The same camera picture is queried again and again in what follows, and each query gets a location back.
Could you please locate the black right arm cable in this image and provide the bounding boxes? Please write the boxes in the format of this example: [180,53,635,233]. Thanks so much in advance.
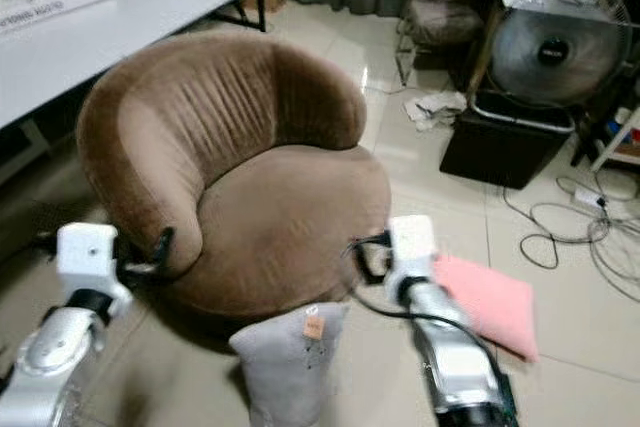
[349,243,511,398]

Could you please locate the white table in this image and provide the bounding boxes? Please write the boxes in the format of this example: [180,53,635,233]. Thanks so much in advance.
[0,0,297,130]

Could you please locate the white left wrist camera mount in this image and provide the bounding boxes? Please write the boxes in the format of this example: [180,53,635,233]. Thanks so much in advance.
[56,222,134,319]

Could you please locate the brown round velvet sofa chair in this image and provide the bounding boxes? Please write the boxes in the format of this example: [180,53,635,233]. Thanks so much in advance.
[76,28,394,324]

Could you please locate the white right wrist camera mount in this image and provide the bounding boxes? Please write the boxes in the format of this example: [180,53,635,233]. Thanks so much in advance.
[384,214,440,300]

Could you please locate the crumpled white cloth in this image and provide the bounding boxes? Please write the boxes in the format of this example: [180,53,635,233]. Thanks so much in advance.
[404,91,470,132]

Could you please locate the pink pillow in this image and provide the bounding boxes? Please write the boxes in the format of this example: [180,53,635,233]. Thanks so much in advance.
[428,252,542,364]

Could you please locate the grey pillow with orange tag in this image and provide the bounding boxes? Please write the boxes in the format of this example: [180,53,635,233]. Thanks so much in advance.
[227,302,352,427]

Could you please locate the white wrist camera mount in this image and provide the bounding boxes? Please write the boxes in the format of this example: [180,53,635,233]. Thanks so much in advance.
[56,222,134,319]
[384,214,440,300]

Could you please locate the black floor cables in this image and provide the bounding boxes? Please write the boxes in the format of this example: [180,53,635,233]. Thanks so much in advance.
[502,171,640,305]

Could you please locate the round grey floor fan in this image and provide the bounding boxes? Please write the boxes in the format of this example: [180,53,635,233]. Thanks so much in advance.
[487,0,634,109]

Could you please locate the long white printed box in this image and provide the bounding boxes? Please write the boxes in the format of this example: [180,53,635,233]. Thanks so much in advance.
[0,0,114,37]

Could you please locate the white shelf frame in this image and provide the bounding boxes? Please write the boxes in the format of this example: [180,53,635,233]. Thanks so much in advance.
[592,105,640,174]

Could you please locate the black box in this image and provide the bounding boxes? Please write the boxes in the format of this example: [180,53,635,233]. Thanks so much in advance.
[439,90,578,192]

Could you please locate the white power strip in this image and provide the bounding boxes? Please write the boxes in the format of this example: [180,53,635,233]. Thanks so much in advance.
[572,185,612,211]

